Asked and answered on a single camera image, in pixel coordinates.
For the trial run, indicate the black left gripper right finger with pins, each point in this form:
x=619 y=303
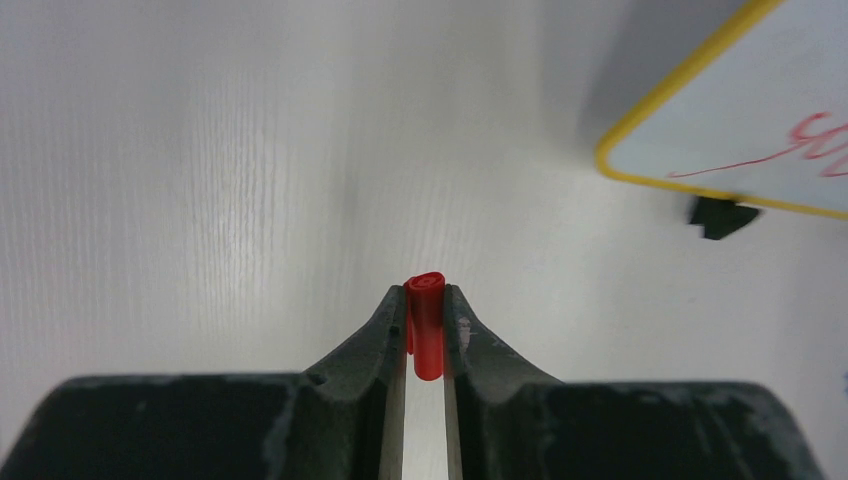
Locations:
x=508 y=419

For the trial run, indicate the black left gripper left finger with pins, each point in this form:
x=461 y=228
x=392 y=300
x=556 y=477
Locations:
x=342 y=418

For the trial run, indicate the red marker cap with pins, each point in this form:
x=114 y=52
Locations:
x=424 y=324

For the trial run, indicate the yellow framed whiteboard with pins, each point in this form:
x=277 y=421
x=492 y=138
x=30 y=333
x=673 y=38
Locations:
x=756 y=114

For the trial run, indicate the black whiteboard foot left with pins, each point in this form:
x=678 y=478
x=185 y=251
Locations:
x=719 y=218

